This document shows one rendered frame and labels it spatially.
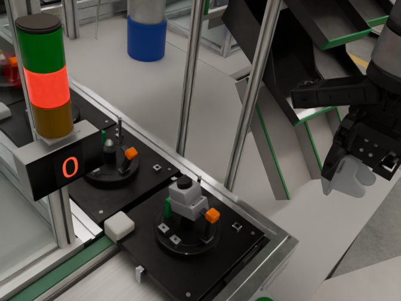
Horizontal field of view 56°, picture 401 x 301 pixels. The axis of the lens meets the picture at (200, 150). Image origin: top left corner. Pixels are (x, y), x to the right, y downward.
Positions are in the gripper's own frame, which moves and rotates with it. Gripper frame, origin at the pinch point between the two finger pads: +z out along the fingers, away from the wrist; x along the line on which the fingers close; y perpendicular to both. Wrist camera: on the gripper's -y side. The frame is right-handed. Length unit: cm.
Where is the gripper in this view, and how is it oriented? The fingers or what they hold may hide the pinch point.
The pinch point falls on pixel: (325, 184)
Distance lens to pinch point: 58.8
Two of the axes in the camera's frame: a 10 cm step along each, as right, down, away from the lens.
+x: 6.7, -4.2, 6.2
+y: 7.3, 5.1, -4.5
